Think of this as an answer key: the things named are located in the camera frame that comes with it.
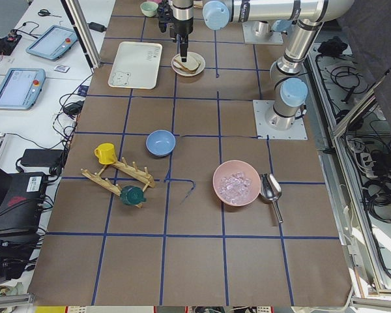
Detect blue bowl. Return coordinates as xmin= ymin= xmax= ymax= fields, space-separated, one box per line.
xmin=146 ymin=130 xmax=176 ymax=157

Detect yellow mug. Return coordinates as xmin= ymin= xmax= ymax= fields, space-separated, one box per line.
xmin=94 ymin=143 xmax=117 ymax=165

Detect aluminium frame post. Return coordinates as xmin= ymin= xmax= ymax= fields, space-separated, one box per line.
xmin=61 ymin=0 xmax=100 ymax=69

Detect metal ice scoop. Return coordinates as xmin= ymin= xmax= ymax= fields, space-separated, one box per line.
xmin=259 ymin=173 xmax=283 ymax=224

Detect wooden dish rack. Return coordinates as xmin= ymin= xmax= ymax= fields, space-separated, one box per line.
xmin=81 ymin=156 xmax=156 ymax=209

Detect bread slice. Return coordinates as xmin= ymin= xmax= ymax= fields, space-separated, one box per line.
xmin=173 ymin=56 xmax=187 ymax=72
xmin=177 ymin=55 xmax=201 ymax=72

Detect black scissors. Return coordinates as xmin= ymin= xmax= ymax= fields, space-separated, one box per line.
xmin=37 ymin=9 xmax=61 ymax=18

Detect pink bowl with ice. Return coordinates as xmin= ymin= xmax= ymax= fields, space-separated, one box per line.
xmin=212 ymin=160 xmax=261 ymax=207

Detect lower blue teach pendant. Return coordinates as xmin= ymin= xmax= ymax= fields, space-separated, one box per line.
xmin=0 ymin=68 xmax=46 ymax=110

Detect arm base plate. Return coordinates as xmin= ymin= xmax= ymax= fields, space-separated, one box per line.
xmin=253 ymin=100 xmax=308 ymax=140
xmin=242 ymin=21 xmax=283 ymax=46

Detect upper blue teach pendant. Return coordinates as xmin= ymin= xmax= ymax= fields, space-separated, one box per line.
xmin=25 ymin=25 xmax=78 ymax=61

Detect white round plate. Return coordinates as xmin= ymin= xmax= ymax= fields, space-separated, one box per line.
xmin=171 ymin=52 xmax=205 ymax=77

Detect black computer box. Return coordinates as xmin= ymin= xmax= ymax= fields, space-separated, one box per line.
xmin=0 ymin=168 xmax=48 ymax=237

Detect black power brick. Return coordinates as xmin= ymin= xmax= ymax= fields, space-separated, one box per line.
xmin=16 ymin=149 xmax=63 ymax=175

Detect cream bear serving tray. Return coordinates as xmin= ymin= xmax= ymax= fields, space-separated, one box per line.
xmin=108 ymin=42 xmax=162 ymax=89

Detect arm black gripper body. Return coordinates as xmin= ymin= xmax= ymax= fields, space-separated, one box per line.
xmin=157 ymin=0 xmax=194 ymax=42

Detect green bowl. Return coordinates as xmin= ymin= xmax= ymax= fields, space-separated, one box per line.
xmin=140 ymin=1 xmax=158 ymax=18

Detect blue teach pendant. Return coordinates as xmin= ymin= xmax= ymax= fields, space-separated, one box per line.
xmin=0 ymin=68 xmax=46 ymax=110
xmin=25 ymin=25 xmax=78 ymax=61

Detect dark green mug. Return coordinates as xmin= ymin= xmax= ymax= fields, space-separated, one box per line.
xmin=120 ymin=185 xmax=147 ymax=207

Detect black power adapter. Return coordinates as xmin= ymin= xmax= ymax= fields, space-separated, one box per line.
xmin=88 ymin=22 xmax=107 ymax=33

